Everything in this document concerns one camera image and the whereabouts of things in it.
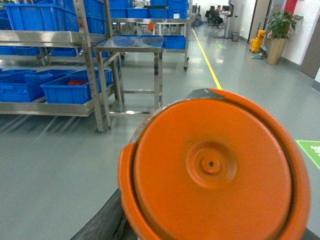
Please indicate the steel shelf rack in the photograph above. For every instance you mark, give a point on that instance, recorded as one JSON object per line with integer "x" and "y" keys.
{"x": 63, "y": 50}

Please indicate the large blue bin upper shelf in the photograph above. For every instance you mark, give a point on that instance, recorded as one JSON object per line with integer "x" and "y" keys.
{"x": 55, "y": 15}

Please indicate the orange cylinder cap 4680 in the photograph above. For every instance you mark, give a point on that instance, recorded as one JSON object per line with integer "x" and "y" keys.
{"x": 214, "y": 166}

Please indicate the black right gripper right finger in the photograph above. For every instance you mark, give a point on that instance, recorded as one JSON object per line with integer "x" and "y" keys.
{"x": 309, "y": 235}

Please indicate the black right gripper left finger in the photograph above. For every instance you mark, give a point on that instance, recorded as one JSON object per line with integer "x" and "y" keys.
{"x": 107, "y": 224}

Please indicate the potted green plant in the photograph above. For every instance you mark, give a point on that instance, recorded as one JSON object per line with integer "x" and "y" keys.
{"x": 279, "y": 26}

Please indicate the steel work table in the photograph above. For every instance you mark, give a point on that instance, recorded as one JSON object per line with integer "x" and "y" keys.
{"x": 137, "y": 67}

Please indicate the blue bin with red parts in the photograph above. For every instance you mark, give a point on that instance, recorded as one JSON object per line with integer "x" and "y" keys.
{"x": 74, "y": 88}

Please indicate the yellow mop bucket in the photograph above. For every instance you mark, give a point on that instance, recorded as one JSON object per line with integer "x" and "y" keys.
{"x": 257, "y": 42}

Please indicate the blue bin lower left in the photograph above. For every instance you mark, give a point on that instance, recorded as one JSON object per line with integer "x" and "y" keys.
{"x": 24, "y": 86}

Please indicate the seated person far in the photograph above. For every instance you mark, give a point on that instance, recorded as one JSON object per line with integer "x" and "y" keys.
{"x": 213, "y": 17}

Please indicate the grey trash bin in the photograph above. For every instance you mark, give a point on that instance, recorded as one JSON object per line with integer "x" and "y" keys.
{"x": 235, "y": 36}

